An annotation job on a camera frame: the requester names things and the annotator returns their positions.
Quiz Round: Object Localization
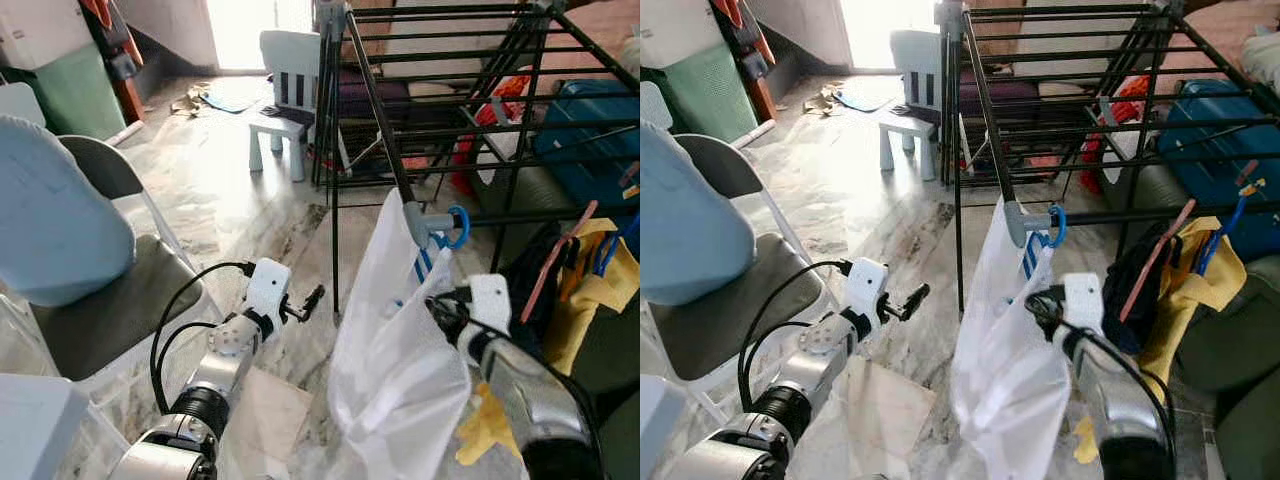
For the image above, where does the red fabric item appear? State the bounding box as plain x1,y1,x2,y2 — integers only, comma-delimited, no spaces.
1079,74,1153,193
449,74,532,197

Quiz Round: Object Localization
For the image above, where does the yellow shirt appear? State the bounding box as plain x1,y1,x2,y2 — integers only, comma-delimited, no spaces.
1074,214,1250,467
454,216,641,467

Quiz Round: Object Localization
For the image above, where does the white garment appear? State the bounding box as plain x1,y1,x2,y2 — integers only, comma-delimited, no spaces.
327,187,474,480
949,194,1073,480

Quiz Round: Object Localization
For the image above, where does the beige cushion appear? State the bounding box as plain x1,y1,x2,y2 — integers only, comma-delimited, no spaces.
1240,28,1280,98

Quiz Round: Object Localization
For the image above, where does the dark navy garment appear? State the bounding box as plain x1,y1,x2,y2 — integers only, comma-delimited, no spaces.
1102,233,1173,358
503,225,573,358

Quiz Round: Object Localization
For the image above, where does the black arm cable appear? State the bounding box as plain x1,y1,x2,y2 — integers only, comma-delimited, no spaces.
149,261,257,417
1028,290,1183,446
737,259,857,413
428,295,603,471

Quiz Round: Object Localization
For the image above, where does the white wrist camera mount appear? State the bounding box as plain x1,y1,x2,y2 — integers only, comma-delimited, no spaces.
464,272,514,348
1059,271,1107,338
844,257,892,327
243,257,294,327

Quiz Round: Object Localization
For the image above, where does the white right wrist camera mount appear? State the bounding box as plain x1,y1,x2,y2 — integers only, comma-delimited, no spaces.
1059,271,1107,338
464,272,514,348

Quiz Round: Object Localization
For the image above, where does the copper coloured hanger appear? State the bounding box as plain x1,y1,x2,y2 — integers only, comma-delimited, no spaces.
519,199,600,324
1119,197,1197,324

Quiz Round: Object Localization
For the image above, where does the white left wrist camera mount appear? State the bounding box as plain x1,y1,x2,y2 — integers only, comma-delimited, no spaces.
243,257,294,327
844,257,892,327

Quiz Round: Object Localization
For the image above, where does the red black vacuum cleaner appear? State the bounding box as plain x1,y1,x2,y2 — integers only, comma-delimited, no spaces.
708,0,778,123
78,0,147,127

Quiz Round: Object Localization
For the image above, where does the light blue folding table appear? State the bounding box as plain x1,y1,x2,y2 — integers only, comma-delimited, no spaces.
0,374,93,480
640,374,688,480

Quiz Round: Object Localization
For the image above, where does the white kids chair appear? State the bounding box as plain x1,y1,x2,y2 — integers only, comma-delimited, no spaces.
877,29,947,184
246,29,324,184

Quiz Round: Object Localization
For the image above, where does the white folding chair grey seat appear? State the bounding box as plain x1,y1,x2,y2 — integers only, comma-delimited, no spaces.
640,80,843,423
0,115,233,403

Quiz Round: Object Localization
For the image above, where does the black metal drying rack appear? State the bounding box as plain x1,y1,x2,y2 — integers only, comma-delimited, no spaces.
311,0,641,317
938,0,1280,317

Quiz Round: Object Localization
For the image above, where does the blue plastic hanger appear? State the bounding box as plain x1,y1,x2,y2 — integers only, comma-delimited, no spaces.
1019,204,1069,283
590,212,641,278
1195,180,1253,278
412,204,472,287

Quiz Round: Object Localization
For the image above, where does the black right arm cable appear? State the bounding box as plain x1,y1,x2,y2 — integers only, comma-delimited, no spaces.
428,295,603,471
1028,290,1183,446

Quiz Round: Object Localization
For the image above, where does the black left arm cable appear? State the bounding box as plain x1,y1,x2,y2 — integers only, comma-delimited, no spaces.
149,261,257,417
737,259,857,413

